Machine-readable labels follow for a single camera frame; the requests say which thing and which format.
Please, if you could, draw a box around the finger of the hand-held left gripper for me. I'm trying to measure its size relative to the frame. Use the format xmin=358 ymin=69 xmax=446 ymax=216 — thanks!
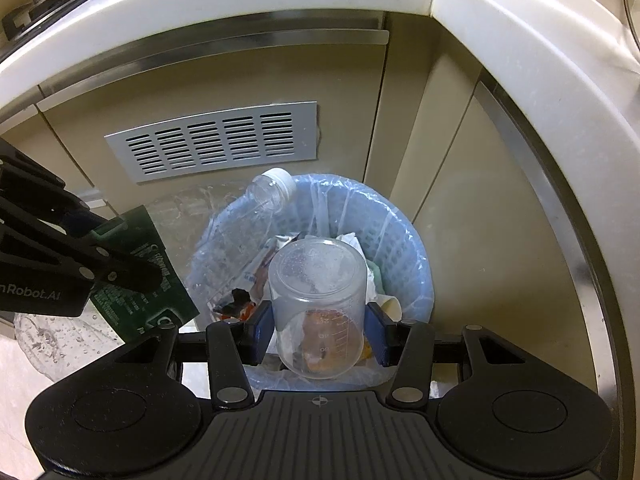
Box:
xmin=0 ymin=141 xmax=123 ymax=241
xmin=0 ymin=225 xmax=167 ymax=293

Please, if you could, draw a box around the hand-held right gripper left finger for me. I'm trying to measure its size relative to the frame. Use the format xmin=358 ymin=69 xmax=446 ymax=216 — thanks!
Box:
xmin=107 ymin=302 xmax=273 ymax=408

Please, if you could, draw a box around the white cabinet vent grille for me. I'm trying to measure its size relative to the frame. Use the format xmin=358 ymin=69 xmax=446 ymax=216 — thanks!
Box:
xmin=104 ymin=101 xmax=320 ymax=183

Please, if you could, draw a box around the orange snack packet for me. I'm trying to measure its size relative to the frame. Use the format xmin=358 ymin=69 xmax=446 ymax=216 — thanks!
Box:
xmin=268 ymin=239 xmax=368 ymax=380

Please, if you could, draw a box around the steel cabinet handle strip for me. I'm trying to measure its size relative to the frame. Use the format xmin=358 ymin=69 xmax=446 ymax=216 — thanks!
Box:
xmin=37 ymin=29 xmax=391 ymax=111
xmin=475 ymin=80 xmax=608 ymax=411

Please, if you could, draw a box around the blue plastic trash bin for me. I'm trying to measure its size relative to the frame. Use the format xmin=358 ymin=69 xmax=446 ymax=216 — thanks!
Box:
xmin=187 ymin=172 xmax=435 ymax=393

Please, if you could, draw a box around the plastic bottle green label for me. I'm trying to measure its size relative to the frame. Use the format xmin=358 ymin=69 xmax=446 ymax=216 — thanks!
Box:
xmin=14 ymin=167 xmax=296 ymax=383

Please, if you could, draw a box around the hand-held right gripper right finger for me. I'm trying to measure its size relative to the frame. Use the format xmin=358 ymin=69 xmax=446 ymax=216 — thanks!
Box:
xmin=365 ymin=302 xmax=526 ymax=407

